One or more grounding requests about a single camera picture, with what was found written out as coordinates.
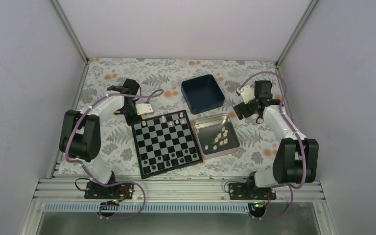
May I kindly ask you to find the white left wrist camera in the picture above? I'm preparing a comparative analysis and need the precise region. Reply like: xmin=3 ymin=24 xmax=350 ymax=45
xmin=135 ymin=103 xmax=154 ymax=116

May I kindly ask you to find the dark blue square tray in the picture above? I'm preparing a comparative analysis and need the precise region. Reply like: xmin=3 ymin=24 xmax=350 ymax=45
xmin=181 ymin=74 xmax=225 ymax=115

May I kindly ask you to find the floral patterned table mat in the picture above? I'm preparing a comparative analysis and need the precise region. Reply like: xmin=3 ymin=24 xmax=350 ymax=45
xmin=77 ymin=58 xmax=283 ymax=179

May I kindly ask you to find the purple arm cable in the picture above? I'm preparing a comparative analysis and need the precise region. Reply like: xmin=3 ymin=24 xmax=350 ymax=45
xmin=64 ymin=89 xmax=165 ymax=221
xmin=236 ymin=71 xmax=306 ymax=190

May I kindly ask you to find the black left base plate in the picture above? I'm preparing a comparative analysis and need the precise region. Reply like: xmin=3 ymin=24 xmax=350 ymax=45
xmin=84 ymin=181 xmax=134 ymax=200

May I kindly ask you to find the pink metal tin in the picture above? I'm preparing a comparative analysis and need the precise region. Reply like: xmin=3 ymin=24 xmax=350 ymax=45
xmin=193 ymin=115 xmax=240 ymax=160

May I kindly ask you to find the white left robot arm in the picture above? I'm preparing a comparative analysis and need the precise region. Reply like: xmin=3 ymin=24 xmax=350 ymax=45
xmin=59 ymin=79 xmax=142 ymax=198

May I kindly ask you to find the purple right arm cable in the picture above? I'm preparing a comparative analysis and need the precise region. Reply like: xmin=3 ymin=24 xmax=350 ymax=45
xmin=236 ymin=71 xmax=306 ymax=190

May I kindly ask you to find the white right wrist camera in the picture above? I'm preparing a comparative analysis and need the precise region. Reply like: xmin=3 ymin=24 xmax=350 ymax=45
xmin=236 ymin=85 xmax=255 ymax=105

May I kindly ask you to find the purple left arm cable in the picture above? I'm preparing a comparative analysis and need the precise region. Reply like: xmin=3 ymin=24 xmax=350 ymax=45
xmin=64 ymin=89 xmax=165 ymax=221

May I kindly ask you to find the aluminium front rail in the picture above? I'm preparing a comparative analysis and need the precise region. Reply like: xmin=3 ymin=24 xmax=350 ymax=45
xmin=33 ymin=180 xmax=326 ymax=203

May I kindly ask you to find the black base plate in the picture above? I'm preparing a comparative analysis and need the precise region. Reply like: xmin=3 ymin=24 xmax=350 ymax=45
xmin=84 ymin=181 xmax=134 ymax=200
xmin=227 ymin=182 xmax=277 ymax=200

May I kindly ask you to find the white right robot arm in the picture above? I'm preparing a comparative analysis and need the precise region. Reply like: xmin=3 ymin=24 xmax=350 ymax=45
xmin=234 ymin=81 xmax=319 ymax=199

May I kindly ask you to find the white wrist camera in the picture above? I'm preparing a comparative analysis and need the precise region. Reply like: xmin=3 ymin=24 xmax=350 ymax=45
xmin=236 ymin=85 xmax=255 ymax=105
xmin=135 ymin=103 xmax=154 ymax=116

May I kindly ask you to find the black and white chessboard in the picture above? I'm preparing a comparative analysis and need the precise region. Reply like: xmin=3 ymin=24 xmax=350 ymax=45
xmin=131 ymin=110 xmax=203 ymax=179

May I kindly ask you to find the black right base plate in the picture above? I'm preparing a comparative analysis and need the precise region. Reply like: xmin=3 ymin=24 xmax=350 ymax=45
xmin=227 ymin=182 xmax=277 ymax=200

